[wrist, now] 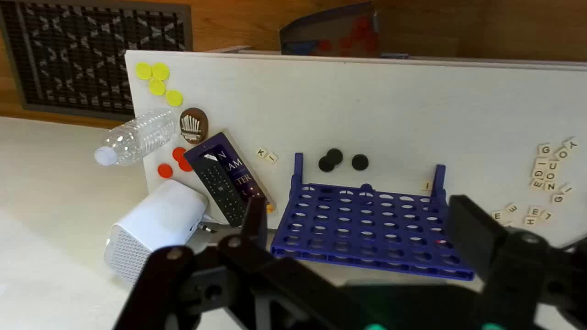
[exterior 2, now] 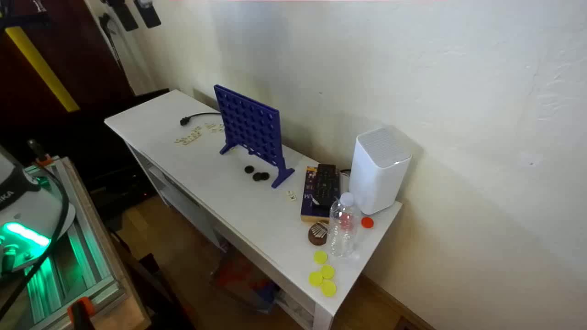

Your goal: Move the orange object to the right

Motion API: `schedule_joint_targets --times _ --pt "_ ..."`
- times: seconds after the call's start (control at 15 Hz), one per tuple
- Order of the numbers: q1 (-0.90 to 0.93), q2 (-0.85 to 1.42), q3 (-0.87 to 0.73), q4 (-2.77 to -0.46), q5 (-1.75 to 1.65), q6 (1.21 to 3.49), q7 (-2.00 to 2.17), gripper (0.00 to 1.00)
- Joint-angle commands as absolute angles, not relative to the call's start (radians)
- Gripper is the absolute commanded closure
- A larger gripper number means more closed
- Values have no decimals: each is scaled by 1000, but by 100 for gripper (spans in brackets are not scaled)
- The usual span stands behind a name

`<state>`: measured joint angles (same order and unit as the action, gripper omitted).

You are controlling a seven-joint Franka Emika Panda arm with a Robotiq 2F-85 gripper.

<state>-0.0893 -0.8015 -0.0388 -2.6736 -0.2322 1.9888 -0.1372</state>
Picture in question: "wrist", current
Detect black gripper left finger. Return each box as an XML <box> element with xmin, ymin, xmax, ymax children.
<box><xmin>113</xmin><ymin>195</ymin><xmax>333</xmax><ymax>330</ymax></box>

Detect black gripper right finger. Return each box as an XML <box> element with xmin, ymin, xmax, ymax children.
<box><xmin>446</xmin><ymin>195</ymin><xmax>587</xmax><ymax>330</ymax></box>

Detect white rounded speaker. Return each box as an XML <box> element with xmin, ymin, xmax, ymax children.
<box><xmin>103</xmin><ymin>180</ymin><xmax>210</xmax><ymax>287</ymax></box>

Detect black remote control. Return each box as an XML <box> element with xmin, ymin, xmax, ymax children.
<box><xmin>193</xmin><ymin>155</ymin><xmax>250</xmax><ymax>228</ymax></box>

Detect blue connect four grid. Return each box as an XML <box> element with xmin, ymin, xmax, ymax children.
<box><xmin>272</xmin><ymin>153</ymin><xmax>478</xmax><ymax>283</ymax></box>

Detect clear plastic water bottle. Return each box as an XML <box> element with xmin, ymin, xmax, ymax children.
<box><xmin>94</xmin><ymin>109</ymin><xmax>182</xmax><ymax>169</ymax></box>

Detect brown round coaster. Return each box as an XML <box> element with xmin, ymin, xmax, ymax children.
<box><xmin>180</xmin><ymin>107</ymin><xmax>212</xmax><ymax>146</ymax></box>

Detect dark metal vent grille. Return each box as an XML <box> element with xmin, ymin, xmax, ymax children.
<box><xmin>0</xmin><ymin>0</ymin><xmax>195</xmax><ymax>122</ymax></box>

